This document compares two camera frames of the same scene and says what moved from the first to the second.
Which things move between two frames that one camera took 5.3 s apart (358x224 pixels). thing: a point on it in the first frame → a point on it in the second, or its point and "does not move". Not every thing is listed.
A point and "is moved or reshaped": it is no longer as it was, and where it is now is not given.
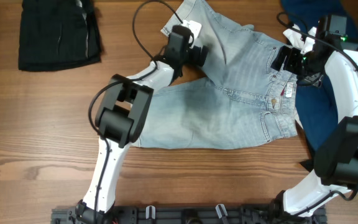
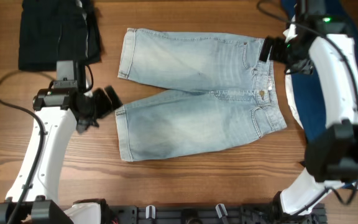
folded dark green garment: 59,33 does not move
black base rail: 187,214 does not move
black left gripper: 193,55 → 107,103
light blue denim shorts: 241,100 is moved or reshaped
